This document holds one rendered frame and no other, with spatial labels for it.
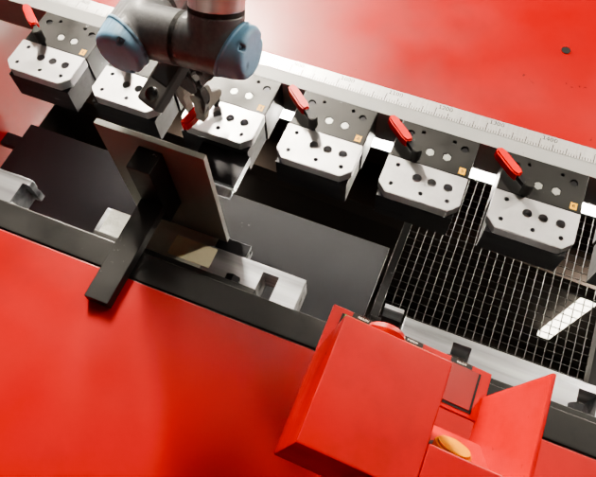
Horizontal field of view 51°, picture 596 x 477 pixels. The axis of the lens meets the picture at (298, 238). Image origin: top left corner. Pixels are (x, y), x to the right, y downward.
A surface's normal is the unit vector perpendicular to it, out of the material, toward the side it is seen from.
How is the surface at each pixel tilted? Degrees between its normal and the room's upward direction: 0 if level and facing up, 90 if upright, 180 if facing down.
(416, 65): 90
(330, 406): 90
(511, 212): 90
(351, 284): 90
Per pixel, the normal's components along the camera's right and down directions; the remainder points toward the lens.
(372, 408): 0.15, -0.37
